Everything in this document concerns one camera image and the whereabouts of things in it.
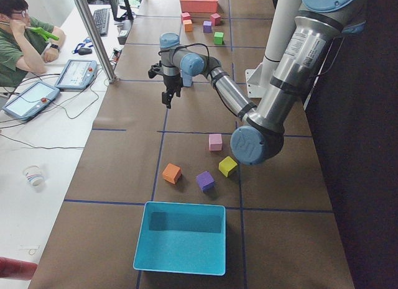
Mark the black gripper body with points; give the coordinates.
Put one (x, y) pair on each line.
(172, 82)

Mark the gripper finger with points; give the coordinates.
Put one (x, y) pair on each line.
(177, 91)
(167, 98)

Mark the light blue foam block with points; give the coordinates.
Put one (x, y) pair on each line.
(187, 77)

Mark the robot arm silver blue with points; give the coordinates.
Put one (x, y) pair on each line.
(301, 31)

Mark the orange foam block near pink tray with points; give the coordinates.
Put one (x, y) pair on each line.
(187, 25)

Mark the green foam block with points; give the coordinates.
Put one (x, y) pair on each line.
(218, 38)

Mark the purple foam block near pink tray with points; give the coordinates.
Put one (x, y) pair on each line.
(207, 27)

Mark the red foam block left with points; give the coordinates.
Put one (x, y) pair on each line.
(185, 16)

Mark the red foam block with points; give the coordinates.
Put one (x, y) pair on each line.
(185, 16)
(215, 19)

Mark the red foam block right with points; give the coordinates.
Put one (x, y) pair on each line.
(215, 19)

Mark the orange foam block near blue bin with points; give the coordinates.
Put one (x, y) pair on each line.
(171, 173)

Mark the pink plastic tray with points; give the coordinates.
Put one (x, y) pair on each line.
(199, 6)

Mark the yellow foam block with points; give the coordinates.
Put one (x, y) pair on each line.
(227, 166)

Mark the purple foam block near blue bin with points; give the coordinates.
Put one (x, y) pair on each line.
(205, 181)

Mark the teach pendant far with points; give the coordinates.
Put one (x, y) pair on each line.
(77, 75)

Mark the teach pendant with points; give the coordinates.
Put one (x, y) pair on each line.
(77, 75)
(33, 100)

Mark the black computer mouse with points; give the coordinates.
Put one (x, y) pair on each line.
(84, 51)

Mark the black keyboard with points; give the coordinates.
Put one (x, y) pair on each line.
(101, 20)

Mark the green handheld tool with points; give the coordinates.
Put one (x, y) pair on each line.
(43, 33)

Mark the white pillar with base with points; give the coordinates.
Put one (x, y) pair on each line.
(282, 28)

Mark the teach pendant near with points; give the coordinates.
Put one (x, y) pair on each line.
(33, 100)

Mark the blue plastic bin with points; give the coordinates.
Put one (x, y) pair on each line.
(182, 238)

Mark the person in green shirt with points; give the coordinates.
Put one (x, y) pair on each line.
(23, 51)

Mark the paper cup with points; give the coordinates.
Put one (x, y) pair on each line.
(34, 175)

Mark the red cylinder object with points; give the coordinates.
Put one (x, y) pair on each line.
(16, 269)

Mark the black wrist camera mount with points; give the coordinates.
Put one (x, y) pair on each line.
(155, 69)

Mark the aluminium frame post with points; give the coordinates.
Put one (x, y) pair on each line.
(104, 57)

